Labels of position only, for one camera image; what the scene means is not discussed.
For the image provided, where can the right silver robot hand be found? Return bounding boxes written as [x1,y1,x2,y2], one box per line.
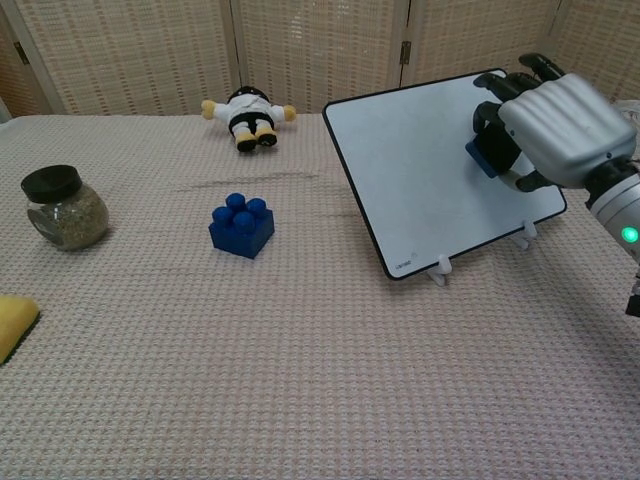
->
[471,52,636,194]

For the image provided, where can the blue black whiteboard eraser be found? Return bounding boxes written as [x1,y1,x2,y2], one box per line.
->
[464,121,522,180]

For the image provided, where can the white plastic tablet stand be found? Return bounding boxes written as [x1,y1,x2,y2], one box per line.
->
[425,218,539,287]

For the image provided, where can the woven folding screen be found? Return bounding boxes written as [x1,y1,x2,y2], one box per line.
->
[0,0,640,119]

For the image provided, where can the black and white plush toy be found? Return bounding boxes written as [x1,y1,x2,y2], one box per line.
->
[200,85,297,153]

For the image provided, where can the blue toy building block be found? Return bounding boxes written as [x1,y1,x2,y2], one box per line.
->
[207,192,276,261]

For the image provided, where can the woven tablecloth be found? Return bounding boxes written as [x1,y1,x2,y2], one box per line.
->
[0,112,640,480]

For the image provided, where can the glass jar with black lid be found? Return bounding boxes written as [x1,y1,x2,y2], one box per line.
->
[20,164,110,252]

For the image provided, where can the yellow sponge with green base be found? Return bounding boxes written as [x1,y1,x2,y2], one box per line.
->
[0,294,42,366]

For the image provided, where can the white board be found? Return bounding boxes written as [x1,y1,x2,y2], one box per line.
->
[322,68,568,281]

